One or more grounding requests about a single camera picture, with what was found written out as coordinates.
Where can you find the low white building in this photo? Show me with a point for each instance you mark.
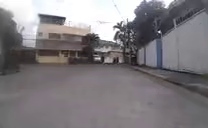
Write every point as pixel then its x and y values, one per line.
pixel 108 53

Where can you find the palm tree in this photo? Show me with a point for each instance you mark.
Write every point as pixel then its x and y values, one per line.
pixel 89 45
pixel 122 36

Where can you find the grey asphalt road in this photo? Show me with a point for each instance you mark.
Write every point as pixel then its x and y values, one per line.
pixel 92 96

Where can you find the beige multi-storey building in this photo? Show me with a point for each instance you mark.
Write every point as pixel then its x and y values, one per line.
pixel 57 40

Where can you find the dark leafy trees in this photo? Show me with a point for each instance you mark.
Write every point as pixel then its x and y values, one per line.
pixel 152 20

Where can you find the raised grey sidewalk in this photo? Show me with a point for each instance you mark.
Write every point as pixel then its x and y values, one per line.
pixel 178 77

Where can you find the dark low fence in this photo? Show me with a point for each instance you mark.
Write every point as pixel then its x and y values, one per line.
pixel 25 56

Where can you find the dark tree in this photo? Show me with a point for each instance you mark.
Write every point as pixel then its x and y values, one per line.
pixel 7 36

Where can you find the white perimeter wall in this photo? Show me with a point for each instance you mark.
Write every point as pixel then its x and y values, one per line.
pixel 188 46

